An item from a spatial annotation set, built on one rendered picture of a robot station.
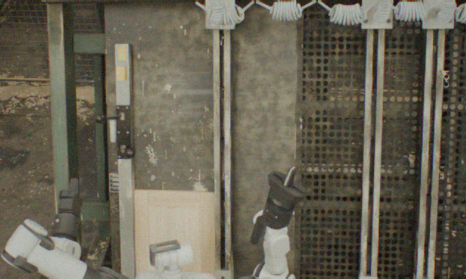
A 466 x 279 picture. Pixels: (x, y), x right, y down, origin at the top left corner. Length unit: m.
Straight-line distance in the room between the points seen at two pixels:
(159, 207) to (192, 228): 0.15
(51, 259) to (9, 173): 2.71
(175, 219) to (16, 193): 2.18
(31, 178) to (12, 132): 0.57
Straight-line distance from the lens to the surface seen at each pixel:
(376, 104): 2.30
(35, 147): 4.81
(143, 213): 2.50
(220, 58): 2.33
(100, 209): 2.60
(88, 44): 2.53
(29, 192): 4.48
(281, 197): 1.93
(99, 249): 2.92
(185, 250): 1.98
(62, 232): 2.25
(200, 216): 2.45
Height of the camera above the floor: 2.95
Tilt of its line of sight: 41 degrees down
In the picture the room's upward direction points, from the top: 5 degrees counter-clockwise
